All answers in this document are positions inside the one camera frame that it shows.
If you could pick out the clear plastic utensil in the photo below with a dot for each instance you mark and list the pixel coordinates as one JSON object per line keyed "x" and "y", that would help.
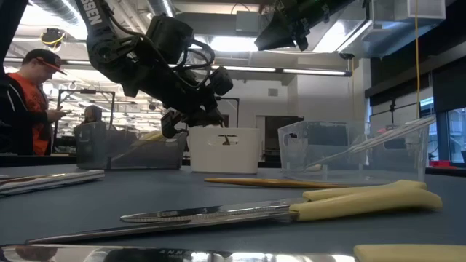
{"x": 393, "y": 134}

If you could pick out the LED light bar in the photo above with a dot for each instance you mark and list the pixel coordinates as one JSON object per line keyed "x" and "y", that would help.
{"x": 291, "y": 70}

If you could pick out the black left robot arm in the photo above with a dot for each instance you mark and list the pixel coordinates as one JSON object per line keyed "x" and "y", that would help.
{"x": 98, "y": 36}

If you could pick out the gold table knife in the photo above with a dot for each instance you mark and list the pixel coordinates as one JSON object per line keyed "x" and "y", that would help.
{"x": 255, "y": 182}

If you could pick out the red box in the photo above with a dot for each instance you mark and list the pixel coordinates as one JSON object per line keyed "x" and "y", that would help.
{"x": 440, "y": 163}

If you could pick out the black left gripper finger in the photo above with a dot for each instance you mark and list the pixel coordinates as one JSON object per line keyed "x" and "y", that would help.
{"x": 171, "y": 123}
{"x": 205, "y": 119}

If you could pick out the white plastic bin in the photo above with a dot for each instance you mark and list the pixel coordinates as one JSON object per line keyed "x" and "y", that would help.
{"x": 225, "y": 160}

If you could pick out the black background rig frame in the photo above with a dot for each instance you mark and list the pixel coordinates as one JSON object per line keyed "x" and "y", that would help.
{"x": 87, "y": 91}

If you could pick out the silver patterned table knife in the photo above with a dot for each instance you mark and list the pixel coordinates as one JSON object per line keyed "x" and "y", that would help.
{"x": 73, "y": 180}

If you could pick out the smoky grey plastic bin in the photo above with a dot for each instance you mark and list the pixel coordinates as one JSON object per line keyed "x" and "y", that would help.
{"x": 94, "y": 149}

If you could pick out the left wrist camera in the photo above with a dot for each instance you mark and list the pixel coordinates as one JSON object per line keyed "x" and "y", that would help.
{"x": 221, "y": 81}

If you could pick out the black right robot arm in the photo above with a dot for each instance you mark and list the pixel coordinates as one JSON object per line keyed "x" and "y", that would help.
{"x": 335, "y": 5}

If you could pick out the person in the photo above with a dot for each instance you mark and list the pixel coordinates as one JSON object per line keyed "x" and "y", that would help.
{"x": 92, "y": 113}
{"x": 32, "y": 102}

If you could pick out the rectangular metal air duct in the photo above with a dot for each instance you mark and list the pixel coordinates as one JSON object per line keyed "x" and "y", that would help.
{"x": 382, "y": 22}

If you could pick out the clear plastic bin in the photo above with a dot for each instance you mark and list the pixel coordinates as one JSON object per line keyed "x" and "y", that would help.
{"x": 327, "y": 145}

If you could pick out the silver ventilation duct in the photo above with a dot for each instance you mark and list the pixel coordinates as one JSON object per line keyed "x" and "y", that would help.
{"x": 54, "y": 9}

